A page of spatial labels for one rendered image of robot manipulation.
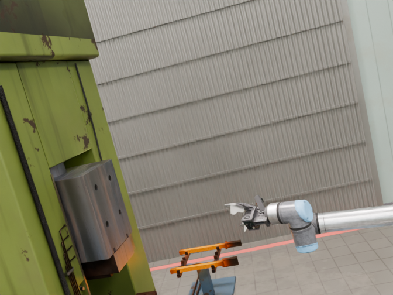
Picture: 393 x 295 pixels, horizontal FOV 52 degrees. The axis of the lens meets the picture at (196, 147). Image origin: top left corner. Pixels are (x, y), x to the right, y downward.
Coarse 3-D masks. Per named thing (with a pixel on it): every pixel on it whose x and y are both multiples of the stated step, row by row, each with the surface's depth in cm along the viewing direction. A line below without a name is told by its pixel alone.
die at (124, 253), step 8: (128, 240) 204; (120, 248) 195; (128, 248) 202; (112, 256) 188; (120, 256) 193; (128, 256) 201; (88, 264) 191; (96, 264) 190; (104, 264) 190; (112, 264) 189; (120, 264) 192; (88, 272) 192; (96, 272) 191; (104, 272) 191; (112, 272) 190
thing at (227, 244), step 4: (240, 240) 255; (216, 244) 259; (220, 244) 258; (224, 244) 257; (228, 244) 256; (232, 244) 256; (236, 244) 255; (240, 244) 255; (192, 248) 263; (196, 248) 261; (200, 248) 260; (204, 248) 259; (208, 248) 259; (212, 248) 258; (220, 248) 257; (180, 252) 263; (184, 252) 262; (188, 252) 262; (192, 252) 261
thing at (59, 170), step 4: (60, 164) 193; (52, 168) 190; (56, 168) 191; (60, 168) 193; (64, 168) 196; (52, 172) 190; (56, 172) 191; (60, 172) 193; (64, 172) 195; (56, 176) 191
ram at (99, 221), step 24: (72, 168) 206; (96, 168) 188; (72, 192) 179; (96, 192) 184; (120, 192) 207; (72, 216) 182; (96, 216) 180; (120, 216) 202; (96, 240) 182; (120, 240) 197
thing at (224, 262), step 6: (228, 258) 234; (234, 258) 232; (198, 264) 238; (204, 264) 236; (210, 264) 235; (216, 264) 234; (222, 264) 232; (228, 264) 234; (234, 264) 233; (174, 270) 239; (180, 270) 238; (186, 270) 238
